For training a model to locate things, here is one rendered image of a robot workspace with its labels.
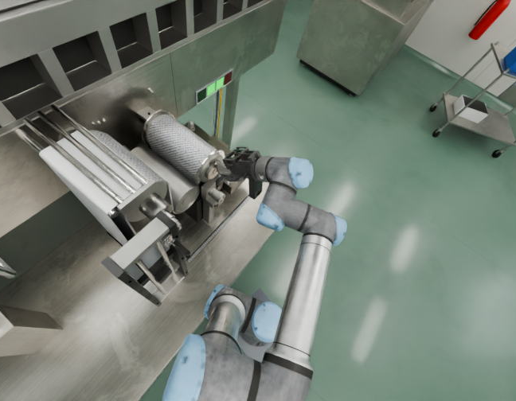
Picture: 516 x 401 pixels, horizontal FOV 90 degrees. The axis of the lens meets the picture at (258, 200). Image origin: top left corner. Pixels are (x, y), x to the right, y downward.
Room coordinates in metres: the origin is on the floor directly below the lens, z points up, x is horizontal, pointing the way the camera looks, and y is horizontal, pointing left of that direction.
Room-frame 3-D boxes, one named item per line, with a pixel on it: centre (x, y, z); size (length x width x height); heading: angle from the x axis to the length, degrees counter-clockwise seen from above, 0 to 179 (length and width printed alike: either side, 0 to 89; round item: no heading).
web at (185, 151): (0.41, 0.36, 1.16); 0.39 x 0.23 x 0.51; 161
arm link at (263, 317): (0.11, -0.17, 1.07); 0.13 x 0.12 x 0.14; 89
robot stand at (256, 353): (0.11, -0.17, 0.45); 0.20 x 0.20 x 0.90; 60
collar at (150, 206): (0.25, 0.25, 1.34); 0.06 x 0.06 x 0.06; 71
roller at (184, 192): (0.42, 0.35, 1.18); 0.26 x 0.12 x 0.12; 71
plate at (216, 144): (0.72, 0.29, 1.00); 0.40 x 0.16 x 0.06; 71
